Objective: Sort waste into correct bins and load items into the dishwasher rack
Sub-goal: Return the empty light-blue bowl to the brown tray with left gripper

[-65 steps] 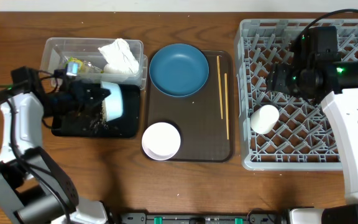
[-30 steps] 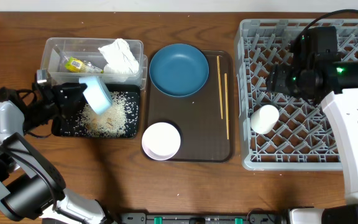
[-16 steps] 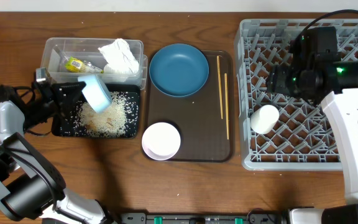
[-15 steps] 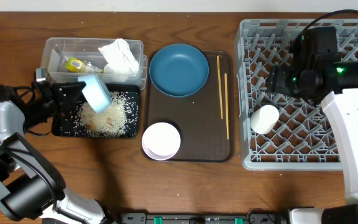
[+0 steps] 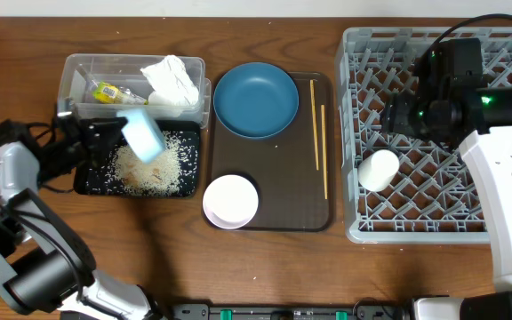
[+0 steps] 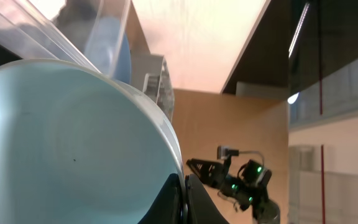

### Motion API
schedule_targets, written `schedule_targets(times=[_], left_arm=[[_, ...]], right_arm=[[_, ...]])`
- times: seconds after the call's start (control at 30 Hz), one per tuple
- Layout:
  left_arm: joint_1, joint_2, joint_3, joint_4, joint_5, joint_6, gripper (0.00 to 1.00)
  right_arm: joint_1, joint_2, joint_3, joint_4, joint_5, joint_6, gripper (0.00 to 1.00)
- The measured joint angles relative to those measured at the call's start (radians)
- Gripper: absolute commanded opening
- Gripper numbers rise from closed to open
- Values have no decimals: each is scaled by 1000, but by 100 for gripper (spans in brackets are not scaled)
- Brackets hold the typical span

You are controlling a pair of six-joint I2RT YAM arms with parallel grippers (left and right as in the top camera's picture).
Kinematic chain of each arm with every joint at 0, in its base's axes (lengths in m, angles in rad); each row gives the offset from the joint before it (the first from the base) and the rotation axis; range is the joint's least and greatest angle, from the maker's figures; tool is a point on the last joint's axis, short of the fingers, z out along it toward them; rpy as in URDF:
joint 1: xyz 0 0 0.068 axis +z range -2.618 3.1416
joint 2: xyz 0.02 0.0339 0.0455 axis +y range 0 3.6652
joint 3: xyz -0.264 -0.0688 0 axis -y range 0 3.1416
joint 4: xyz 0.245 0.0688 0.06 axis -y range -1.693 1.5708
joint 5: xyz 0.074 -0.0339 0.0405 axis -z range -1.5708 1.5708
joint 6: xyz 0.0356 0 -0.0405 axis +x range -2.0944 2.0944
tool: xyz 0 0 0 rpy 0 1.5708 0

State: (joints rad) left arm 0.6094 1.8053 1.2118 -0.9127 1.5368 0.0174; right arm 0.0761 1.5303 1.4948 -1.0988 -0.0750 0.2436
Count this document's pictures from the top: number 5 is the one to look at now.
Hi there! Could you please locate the yellow green snack wrapper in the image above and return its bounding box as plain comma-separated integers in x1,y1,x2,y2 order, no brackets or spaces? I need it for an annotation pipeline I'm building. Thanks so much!
92,82,148,105

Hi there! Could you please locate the light blue bowl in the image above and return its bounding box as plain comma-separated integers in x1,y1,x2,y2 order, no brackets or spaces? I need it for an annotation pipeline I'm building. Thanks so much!
116,108,166,164

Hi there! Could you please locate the white cup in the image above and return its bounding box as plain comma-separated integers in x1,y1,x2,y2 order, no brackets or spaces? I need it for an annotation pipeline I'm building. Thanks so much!
357,149,400,192

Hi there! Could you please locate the white napkin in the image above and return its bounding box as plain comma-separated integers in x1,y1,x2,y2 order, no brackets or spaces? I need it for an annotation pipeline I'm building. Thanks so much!
140,55,199,108

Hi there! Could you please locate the white shallow bowl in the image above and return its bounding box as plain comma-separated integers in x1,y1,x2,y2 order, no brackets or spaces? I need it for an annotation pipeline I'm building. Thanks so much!
203,174,259,229

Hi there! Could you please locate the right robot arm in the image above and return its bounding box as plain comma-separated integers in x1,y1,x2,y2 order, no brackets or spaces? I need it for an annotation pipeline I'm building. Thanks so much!
381,38,512,319

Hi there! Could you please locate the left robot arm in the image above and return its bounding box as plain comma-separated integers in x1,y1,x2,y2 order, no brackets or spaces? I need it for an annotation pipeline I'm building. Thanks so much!
0,116,165,319

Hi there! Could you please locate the black food waste tray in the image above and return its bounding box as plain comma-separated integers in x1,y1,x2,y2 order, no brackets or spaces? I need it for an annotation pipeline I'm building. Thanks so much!
73,117,203,198

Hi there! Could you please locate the clear plastic waste bin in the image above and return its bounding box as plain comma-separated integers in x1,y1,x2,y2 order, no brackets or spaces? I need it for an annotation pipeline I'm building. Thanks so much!
57,53,212,128

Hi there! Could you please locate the grey dishwasher rack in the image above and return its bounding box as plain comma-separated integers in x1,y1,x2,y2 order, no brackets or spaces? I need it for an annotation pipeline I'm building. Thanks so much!
336,28,512,244

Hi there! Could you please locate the spilled rice pile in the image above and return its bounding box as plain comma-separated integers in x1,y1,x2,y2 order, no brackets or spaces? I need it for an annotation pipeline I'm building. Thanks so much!
87,129,200,196

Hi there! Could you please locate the right wooden chopstick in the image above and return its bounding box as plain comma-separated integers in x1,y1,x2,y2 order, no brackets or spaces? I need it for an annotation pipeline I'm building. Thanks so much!
321,104,328,200

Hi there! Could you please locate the wooden chopstick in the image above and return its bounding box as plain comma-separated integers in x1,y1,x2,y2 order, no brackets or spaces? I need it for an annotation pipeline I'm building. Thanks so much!
309,79,319,171
321,104,328,200

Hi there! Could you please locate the left wooden chopstick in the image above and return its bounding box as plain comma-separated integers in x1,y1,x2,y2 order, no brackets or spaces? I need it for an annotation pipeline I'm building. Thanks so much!
309,79,319,171

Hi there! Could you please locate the dark brown serving tray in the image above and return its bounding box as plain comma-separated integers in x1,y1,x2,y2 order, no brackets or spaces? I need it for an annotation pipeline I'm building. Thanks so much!
206,72,336,232

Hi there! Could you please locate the dark blue plate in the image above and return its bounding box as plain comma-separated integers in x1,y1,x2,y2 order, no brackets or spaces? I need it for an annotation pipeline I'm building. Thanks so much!
213,62,300,140

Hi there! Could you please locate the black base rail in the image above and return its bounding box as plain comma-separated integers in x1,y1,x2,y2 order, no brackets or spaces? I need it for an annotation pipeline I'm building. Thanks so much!
172,301,412,320

